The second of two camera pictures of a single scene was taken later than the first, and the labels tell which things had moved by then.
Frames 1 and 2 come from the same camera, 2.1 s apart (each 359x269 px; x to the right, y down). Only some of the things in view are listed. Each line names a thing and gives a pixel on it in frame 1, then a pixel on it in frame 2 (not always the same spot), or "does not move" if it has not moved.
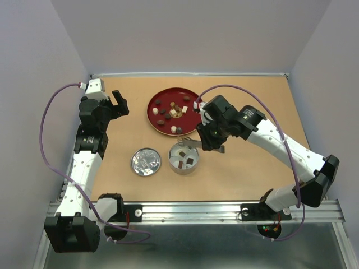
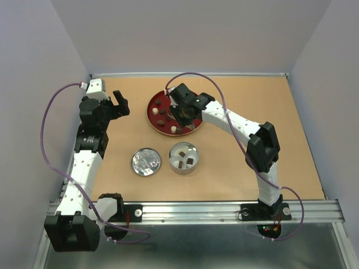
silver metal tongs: [188, 142] → [190, 126]
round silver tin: [183, 159] does not move
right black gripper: [208, 143] → [182, 121]
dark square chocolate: [189, 161] does not move
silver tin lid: [146, 161] does not move
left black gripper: [119, 110] does not move
